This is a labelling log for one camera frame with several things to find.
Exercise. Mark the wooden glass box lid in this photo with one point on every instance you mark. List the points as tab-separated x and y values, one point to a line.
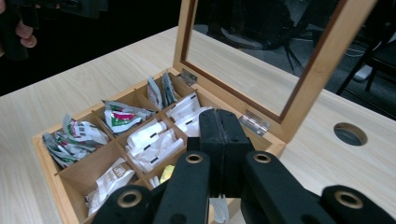
328	56

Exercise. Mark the black folding chair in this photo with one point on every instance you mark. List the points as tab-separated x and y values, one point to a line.
383	59

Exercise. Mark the pile of silver printed tea packets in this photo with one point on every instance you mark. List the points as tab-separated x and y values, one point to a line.
121	119

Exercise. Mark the wooden tea box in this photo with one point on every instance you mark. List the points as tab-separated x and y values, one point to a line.
81	180

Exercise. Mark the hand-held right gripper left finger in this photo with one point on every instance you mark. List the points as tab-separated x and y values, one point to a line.
213	140

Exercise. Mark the metal box hinge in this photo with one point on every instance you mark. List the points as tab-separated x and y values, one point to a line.
188	77
255	123

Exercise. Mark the pile of white tea packets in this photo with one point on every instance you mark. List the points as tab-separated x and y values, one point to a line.
146	140

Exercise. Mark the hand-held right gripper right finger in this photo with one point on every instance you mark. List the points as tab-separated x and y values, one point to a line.
233	146

